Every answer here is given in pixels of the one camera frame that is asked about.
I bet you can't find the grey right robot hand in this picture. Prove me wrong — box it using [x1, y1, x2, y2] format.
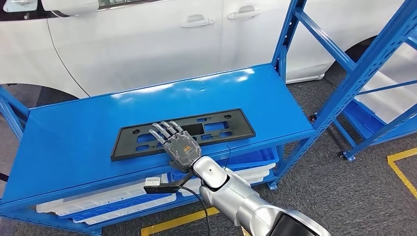
[149, 120, 202, 173]

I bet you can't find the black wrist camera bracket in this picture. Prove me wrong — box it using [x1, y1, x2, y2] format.
[143, 171, 196, 195]

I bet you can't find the black plastic plate part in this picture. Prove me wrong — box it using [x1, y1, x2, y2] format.
[111, 108, 256, 163]

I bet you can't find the white car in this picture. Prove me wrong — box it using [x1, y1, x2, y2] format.
[0, 0, 406, 98]

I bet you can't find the black camera cable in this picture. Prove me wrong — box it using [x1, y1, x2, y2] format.
[177, 185, 212, 236]

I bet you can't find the large white plastic bin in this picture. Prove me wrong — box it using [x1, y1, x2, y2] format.
[357, 42, 417, 124]

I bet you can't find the white car mirror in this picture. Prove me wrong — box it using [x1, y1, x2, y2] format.
[41, 0, 100, 17]

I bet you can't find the white car door handle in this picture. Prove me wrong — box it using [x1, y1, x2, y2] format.
[180, 14, 216, 29]
[227, 4, 263, 21]

